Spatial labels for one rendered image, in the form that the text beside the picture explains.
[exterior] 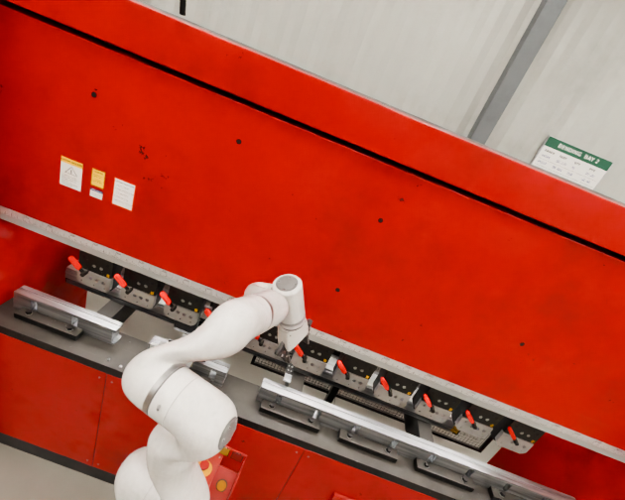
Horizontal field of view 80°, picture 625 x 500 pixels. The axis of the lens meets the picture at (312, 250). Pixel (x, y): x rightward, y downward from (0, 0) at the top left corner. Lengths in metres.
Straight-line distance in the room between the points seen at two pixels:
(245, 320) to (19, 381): 1.76
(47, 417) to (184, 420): 1.78
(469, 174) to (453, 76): 4.26
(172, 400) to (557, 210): 1.25
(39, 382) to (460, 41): 5.29
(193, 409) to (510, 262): 1.17
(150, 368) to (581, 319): 1.48
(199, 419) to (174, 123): 1.02
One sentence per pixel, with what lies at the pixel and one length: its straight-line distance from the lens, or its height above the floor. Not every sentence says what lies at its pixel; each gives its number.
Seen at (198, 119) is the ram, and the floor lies 2.04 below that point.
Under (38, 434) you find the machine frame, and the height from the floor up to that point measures 0.21.
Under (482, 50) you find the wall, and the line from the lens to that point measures 5.61.
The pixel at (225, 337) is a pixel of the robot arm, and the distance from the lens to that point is 0.70.
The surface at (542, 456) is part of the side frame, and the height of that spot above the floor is 0.85.
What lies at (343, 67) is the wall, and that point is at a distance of 5.48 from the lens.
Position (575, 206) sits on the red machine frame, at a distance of 1.47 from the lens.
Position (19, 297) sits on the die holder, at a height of 0.95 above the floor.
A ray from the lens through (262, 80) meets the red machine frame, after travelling 1.29.
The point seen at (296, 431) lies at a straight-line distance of 1.92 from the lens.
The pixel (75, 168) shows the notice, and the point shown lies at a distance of 1.68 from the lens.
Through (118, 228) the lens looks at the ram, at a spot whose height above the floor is 1.51.
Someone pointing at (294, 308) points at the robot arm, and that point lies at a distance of 1.05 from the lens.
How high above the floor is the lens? 2.35
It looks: 26 degrees down
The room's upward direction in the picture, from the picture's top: 23 degrees clockwise
